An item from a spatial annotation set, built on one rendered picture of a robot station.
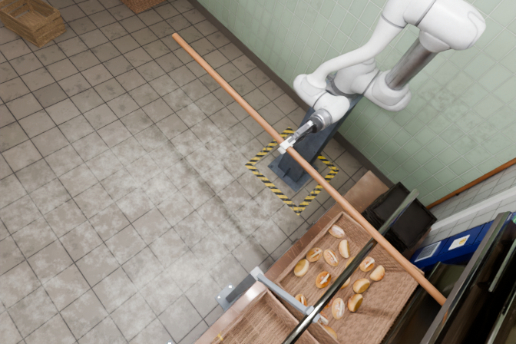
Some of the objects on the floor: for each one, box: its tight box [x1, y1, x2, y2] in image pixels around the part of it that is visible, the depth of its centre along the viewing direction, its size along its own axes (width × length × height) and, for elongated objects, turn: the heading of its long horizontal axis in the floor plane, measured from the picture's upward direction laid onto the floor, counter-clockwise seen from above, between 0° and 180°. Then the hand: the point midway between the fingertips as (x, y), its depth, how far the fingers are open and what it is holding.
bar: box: [165, 189, 419, 344], centre depth 165 cm, size 31×127×118 cm, turn 127°
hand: (286, 145), depth 139 cm, fingers closed on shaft, 3 cm apart
